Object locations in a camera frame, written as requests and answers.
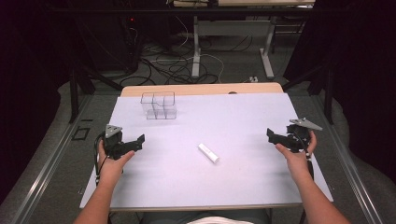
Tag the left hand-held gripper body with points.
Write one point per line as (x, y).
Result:
(114, 146)

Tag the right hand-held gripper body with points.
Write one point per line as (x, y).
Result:
(299, 137)

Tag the person's left hand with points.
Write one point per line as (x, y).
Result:
(112, 166)

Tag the person's right hand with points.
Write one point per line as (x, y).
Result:
(295, 161)

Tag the clear plastic organizer box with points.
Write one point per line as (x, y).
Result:
(158, 106)

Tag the black metal stand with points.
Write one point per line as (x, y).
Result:
(74, 93)
(327, 90)

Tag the white power strip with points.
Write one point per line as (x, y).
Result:
(253, 79)

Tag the white plastic tube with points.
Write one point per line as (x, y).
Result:
(208, 153)

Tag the white table cover sheet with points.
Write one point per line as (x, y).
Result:
(202, 180)

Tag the black computer tower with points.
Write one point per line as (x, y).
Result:
(130, 43)

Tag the person's white shirt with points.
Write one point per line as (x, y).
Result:
(219, 221)

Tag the metal floor rail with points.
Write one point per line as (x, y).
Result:
(40, 180)
(351, 177)

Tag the white metal desk frame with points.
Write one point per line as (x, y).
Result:
(196, 46)

